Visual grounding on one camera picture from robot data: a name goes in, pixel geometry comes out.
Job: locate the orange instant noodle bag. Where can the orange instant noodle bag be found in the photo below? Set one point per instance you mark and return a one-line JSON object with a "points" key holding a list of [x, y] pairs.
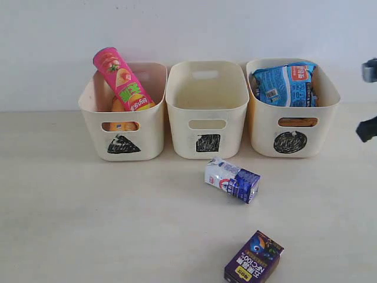
{"points": [[297, 122]]}

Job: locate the blue white milk carton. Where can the blue white milk carton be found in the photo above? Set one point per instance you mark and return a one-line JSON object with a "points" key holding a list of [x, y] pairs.
{"points": [[235, 181]]}

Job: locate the cream bin with triangle mark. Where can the cream bin with triangle mark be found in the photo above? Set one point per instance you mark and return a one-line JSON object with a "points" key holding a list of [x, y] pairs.
{"points": [[143, 144]]}

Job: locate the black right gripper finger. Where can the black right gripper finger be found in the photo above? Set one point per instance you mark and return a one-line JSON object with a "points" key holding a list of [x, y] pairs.
{"points": [[366, 130]]}

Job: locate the cream bin with square mark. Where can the cream bin with square mark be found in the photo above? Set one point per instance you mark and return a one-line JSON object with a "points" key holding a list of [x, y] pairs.
{"points": [[207, 103]]}

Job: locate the yellow Lay's chips can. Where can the yellow Lay's chips can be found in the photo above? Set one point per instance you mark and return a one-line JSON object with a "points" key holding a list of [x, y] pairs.
{"points": [[117, 106]]}

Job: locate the purple juice carton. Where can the purple juice carton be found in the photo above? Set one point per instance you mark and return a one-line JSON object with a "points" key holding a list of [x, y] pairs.
{"points": [[255, 262]]}

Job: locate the pink Lay's chips can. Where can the pink Lay's chips can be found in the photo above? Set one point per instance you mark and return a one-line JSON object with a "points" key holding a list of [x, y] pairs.
{"points": [[124, 83]]}

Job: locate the blue instant noodle bag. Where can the blue instant noodle bag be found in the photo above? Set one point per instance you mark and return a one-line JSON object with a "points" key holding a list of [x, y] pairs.
{"points": [[289, 85]]}

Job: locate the cream bin with circle mark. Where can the cream bin with circle mark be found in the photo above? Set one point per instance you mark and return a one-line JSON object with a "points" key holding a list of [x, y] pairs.
{"points": [[271, 140]]}

